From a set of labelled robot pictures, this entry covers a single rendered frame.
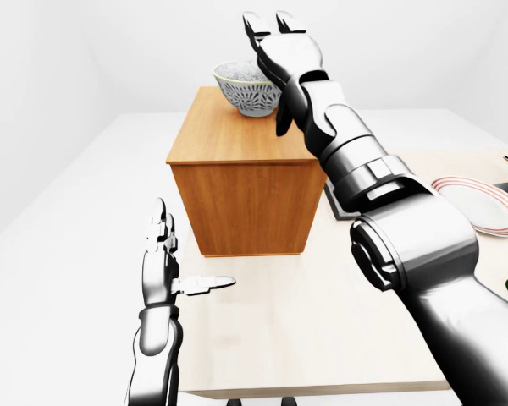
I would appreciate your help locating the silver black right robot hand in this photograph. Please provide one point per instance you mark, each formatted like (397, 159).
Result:
(290, 51)

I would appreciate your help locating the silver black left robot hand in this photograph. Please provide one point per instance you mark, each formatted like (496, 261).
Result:
(158, 275)

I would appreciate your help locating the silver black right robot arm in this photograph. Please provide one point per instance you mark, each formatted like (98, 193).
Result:
(410, 237)

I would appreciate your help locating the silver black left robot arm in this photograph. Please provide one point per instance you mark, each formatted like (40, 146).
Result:
(152, 351)

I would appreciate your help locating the patterned grey white bowl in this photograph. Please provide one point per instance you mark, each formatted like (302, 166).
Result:
(247, 91)

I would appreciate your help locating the wooden cabinet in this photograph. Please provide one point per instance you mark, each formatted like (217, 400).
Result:
(245, 199)

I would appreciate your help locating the small dark shape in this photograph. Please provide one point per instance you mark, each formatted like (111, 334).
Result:
(234, 402)
(288, 402)

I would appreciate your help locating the flat dark stove plate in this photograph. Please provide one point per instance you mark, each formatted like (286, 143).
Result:
(336, 205)

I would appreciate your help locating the white plate with red rings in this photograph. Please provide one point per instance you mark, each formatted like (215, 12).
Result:
(487, 207)

